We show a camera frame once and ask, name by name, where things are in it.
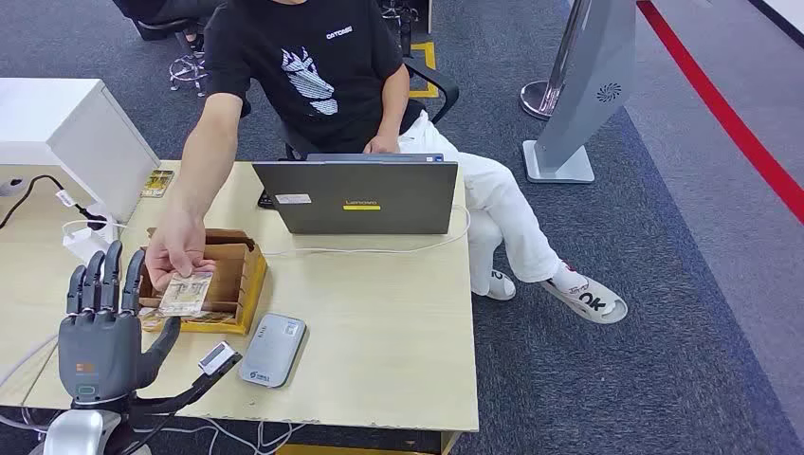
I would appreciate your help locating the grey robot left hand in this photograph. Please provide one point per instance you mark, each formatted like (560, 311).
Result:
(97, 351)

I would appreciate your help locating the grey laptop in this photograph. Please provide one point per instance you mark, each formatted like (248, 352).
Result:
(377, 198)

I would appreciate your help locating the black phone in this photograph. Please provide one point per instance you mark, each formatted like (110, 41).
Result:
(265, 200)

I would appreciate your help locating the person's right forearm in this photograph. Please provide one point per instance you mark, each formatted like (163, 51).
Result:
(204, 157)

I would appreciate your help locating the white power strip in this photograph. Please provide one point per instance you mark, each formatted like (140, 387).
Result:
(107, 232)

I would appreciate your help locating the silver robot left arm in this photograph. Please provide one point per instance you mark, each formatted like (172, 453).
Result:
(75, 433)

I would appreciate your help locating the white charger plug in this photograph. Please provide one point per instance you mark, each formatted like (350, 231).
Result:
(85, 242)

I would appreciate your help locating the person's left hand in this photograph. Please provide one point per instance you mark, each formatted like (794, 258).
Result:
(382, 145)

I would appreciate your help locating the person's left forearm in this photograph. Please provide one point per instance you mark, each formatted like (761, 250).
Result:
(394, 103)

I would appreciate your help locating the wooden card box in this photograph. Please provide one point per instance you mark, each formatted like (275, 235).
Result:
(235, 276)

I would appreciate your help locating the grey computer mouse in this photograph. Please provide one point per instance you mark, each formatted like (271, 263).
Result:
(12, 186)

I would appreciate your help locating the chrome stanchion post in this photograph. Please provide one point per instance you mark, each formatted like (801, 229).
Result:
(546, 94)

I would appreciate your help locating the black chair with chrome base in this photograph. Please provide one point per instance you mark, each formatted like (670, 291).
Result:
(185, 66)

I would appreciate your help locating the black office chair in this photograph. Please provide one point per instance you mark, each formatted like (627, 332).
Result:
(433, 78)

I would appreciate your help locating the black equipment stand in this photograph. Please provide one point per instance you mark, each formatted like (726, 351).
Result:
(402, 25)

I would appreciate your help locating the white slipper with black print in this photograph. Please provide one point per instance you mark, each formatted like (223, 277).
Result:
(587, 300)
(501, 286)

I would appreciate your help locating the pale wrist camera on bracket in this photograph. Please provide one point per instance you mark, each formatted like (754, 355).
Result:
(217, 359)

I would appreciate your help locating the grey kiosk stand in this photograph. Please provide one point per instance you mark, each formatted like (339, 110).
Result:
(590, 81)

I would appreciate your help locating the person's right hand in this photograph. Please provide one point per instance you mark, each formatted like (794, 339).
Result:
(176, 245)

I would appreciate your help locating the person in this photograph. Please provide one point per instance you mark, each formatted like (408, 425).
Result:
(314, 38)

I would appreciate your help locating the white cabinet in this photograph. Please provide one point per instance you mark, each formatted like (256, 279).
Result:
(94, 138)

